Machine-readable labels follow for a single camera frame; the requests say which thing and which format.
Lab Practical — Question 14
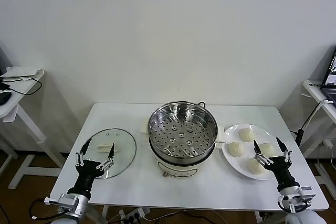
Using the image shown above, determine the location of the black adapter cable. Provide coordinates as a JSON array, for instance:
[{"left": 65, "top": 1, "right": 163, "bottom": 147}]
[{"left": 0, "top": 76, "right": 43, "bottom": 96}]

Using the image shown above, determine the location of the black open laptop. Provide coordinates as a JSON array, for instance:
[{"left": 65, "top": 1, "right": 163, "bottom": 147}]
[{"left": 320, "top": 47, "right": 336, "bottom": 104}]

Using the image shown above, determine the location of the white power strip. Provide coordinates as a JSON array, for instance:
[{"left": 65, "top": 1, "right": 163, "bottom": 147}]
[{"left": 119, "top": 206, "right": 151, "bottom": 222}]

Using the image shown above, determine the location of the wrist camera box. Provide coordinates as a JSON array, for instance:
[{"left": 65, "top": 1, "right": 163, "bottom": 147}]
[
  {"left": 44, "top": 193, "right": 80, "bottom": 212},
  {"left": 298, "top": 186, "right": 316, "bottom": 201}
]

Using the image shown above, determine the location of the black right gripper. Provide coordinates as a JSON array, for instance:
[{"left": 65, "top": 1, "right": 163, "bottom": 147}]
[{"left": 253, "top": 137, "right": 300, "bottom": 189}]

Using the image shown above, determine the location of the white round plate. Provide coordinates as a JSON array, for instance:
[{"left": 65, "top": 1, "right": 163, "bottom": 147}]
[{"left": 222, "top": 124, "right": 287, "bottom": 182}]

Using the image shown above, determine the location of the white side desk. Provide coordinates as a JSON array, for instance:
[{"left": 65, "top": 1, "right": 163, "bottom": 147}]
[
  {"left": 301, "top": 79, "right": 336, "bottom": 198},
  {"left": 0, "top": 70, "right": 66, "bottom": 190}
]

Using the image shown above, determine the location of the white steamed baozi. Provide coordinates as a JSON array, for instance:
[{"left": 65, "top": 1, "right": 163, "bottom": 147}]
[
  {"left": 227, "top": 141, "right": 246, "bottom": 158},
  {"left": 246, "top": 157, "right": 266, "bottom": 175},
  {"left": 258, "top": 143, "right": 277, "bottom": 158},
  {"left": 238, "top": 129, "right": 257, "bottom": 143}
]

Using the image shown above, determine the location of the black hanging cable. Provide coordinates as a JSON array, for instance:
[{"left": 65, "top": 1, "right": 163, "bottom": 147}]
[{"left": 290, "top": 102, "right": 325, "bottom": 146}]

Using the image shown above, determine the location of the white charger cable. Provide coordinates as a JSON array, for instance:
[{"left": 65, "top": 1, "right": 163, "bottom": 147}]
[{"left": 314, "top": 99, "right": 332, "bottom": 112}]

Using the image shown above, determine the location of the white crumpled cloth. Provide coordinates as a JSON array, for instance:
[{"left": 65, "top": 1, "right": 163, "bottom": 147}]
[{"left": 1, "top": 66, "right": 45, "bottom": 82}]

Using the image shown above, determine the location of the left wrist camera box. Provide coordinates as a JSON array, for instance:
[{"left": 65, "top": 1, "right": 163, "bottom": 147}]
[{"left": 44, "top": 193, "right": 80, "bottom": 212}]

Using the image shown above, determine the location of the steel steamer pot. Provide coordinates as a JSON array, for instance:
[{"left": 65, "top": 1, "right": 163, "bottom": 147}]
[{"left": 139, "top": 119, "right": 225, "bottom": 179}]

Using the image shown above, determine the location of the perforated steel steamer basket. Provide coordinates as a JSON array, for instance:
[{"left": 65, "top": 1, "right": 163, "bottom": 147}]
[{"left": 148, "top": 100, "right": 218, "bottom": 162}]

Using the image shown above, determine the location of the grey monitor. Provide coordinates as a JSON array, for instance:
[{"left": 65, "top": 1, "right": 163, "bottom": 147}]
[{"left": 0, "top": 47, "right": 13, "bottom": 76}]

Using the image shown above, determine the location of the white table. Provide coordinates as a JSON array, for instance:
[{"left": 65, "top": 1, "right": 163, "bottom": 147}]
[{"left": 49, "top": 102, "right": 329, "bottom": 224}]

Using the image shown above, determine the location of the black computer mouse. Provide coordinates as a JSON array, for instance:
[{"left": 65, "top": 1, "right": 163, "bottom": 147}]
[{"left": 0, "top": 91, "right": 13, "bottom": 105}]

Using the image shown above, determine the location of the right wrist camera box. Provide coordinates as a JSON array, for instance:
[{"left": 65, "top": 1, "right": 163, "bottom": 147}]
[{"left": 298, "top": 186, "right": 316, "bottom": 201}]

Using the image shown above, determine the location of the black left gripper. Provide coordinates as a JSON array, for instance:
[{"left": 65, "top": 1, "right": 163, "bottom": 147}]
[{"left": 67, "top": 138, "right": 116, "bottom": 196}]

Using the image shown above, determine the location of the round glass pot lid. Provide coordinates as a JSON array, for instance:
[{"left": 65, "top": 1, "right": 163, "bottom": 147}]
[{"left": 79, "top": 128, "right": 137, "bottom": 180}]

